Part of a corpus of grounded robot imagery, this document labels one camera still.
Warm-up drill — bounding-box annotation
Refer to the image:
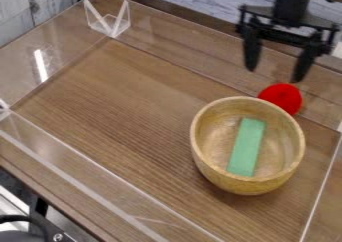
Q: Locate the red plush strawberry toy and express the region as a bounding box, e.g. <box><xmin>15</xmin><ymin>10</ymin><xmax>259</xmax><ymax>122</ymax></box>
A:
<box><xmin>258</xmin><ymin>83</ymin><xmax>303</xmax><ymax>115</ymax></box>

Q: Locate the green rectangular block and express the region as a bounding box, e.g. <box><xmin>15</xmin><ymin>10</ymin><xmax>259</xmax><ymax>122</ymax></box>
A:
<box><xmin>226</xmin><ymin>118</ymin><xmax>266</xmax><ymax>177</ymax></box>

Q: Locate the clear acrylic table barrier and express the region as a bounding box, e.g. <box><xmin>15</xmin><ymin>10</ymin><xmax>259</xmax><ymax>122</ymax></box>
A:
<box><xmin>0</xmin><ymin>0</ymin><xmax>342</xmax><ymax>242</ymax></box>

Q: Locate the black cable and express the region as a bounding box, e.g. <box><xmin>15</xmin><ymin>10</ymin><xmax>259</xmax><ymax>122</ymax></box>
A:
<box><xmin>0</xmin><ymin>214</ymin><xmax>45</xmax><ymax>242</ymax></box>

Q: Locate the black metal frame bracket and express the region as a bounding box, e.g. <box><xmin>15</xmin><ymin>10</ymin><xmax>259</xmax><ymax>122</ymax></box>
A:
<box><xmin>28</xmin><ymin>198</ymin><xmax>77</xmax><ymax>242</ymax></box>

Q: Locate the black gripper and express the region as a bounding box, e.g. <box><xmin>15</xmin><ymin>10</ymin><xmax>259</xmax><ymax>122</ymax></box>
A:
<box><xmin>236</xmin><ymin>5</ymin><xmax>339</xmax><ymax>83</ymax></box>

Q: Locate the clear acrylic corner bracket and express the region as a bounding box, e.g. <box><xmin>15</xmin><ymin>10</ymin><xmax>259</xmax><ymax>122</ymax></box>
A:
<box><xmin>83</xmin><ymin>0</ymin><xmax>131</xmax><ymax>38</ymax></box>

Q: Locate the wooden bowl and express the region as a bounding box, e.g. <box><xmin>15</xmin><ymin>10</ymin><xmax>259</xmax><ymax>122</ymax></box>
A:
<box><xmin>190</xmin><ymin>96</ymin><xmax>306</xmax><ymax>195</ymax></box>

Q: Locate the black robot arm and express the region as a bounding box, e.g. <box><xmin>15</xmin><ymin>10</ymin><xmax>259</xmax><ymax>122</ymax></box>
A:
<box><xmin>236</xmin><ymin>0</ymin><xmax>341</xmax><ymax>83</ymax></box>

